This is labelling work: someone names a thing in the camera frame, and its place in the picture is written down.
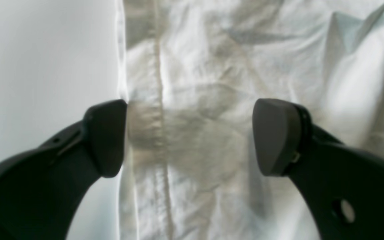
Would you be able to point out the white printed T-shirt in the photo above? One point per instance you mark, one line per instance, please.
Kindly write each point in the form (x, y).
(192, 70)

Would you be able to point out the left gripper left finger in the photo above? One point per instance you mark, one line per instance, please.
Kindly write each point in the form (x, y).
(41, 189)

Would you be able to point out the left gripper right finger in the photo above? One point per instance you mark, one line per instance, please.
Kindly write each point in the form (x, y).
(342, 186)

